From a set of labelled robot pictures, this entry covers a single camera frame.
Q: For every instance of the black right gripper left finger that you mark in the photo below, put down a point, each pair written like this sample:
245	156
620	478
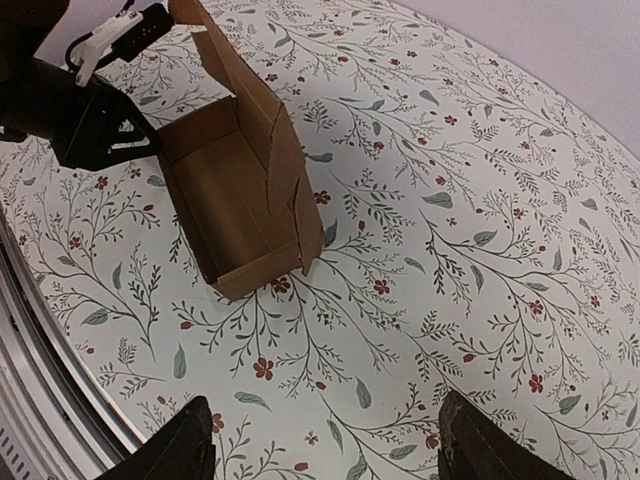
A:
181	449

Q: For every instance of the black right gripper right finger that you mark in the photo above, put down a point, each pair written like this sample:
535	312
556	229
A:
473	447

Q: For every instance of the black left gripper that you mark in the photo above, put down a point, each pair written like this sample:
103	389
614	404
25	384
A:
100	127

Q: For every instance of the brown cardboard box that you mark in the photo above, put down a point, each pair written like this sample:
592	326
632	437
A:
236	173

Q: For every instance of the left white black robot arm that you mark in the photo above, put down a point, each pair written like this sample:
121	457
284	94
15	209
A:
32	90

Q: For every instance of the floral patterned table mat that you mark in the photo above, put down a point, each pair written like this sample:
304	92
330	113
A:
482	236

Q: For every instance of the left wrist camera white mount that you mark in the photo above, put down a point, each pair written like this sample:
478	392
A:
121	37

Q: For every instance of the aluminium front rail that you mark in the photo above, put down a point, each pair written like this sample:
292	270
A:
57	422

